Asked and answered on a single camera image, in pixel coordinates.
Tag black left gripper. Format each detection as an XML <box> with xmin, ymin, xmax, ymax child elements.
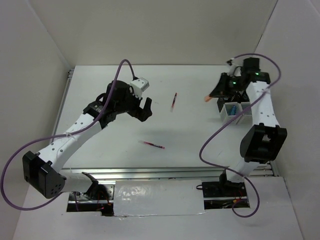
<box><xmin>115</xmin><ymin>85</ymin><xmax>153</xmax><ymax>122</ymax></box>

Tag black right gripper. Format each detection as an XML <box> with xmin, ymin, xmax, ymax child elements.
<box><xmin>208</xmin><ymin>72</ymin><xmax>244</xmax><ymax>98</ymax></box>

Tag blue lead case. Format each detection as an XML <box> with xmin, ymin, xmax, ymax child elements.
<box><xmin>230</xmin><ymin>105</ymin><xmax>237</xmax><ymax>116</ymax></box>

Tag red gel pen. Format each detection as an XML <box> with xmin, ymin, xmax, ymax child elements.
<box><xmin>170</xmin><ymin>92</ymin><xmax>178</xmax><ymax>112</ymax></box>
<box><xmin>139</xmin><ymin>140</ymin><xmax>165</xmax><ymax>150</ymax></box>

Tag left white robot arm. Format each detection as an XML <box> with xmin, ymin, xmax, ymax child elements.
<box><xmin>22</xmin><ymin>78</ymin><xmax>152</xmax><ymax>200</ymax></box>

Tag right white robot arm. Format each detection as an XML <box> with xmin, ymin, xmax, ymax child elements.
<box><xmin>204</xmin><ymin>54</ymin><xmax>288</xmax><ymax>196</ymax></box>

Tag white mesh organizer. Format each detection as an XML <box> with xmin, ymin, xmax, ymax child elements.
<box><xmin>219</xmin><ymin>102</ymin><xmax>253</xmax><ymax>125</ymax></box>

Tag white foil cover board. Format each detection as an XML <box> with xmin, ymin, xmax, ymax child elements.
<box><xmin>113</xmin><ymin>180</ymin><xmax>205</xmax><ymax>217</ymax></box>

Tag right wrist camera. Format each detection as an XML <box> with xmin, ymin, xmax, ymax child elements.
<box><xmin>226</xmin><ymin>57</ymin><xmax>241</xmax><ymax>77</ymax></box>

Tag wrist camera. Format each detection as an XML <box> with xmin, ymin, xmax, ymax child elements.
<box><xmin>226</xmin><ymin>57</ymin><xmax>241</xmax><ymax>77</ymax></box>
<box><xmin>129</xmin><ymin>78</ymin><xmax>150</xmax><ymax>99</ymax></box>

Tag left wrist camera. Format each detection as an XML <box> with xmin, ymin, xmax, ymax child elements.
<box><xmin>129</xmin><ymin>78</ymin><xmax>150</xmax><ymax>99</ymax></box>

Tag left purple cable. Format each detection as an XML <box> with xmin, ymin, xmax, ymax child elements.
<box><xmin>0</xmin><ymin>59</ymin><xmax>137</xmax><ymax>213</ymax></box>

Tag purple cable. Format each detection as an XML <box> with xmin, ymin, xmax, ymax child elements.
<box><xmin>0</xmin><ymin>59</ymin><xmax>137</xmax><ymax>213</ymax></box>
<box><xmin>199</xmin><ymin>52</ymin><xmax>282</xmax><ymax>218</ymax></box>

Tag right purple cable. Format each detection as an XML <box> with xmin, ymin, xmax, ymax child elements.
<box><xmin>199</xmin><ymin>52</ymin><xmax>282</xmax><ymax>218</ymax></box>

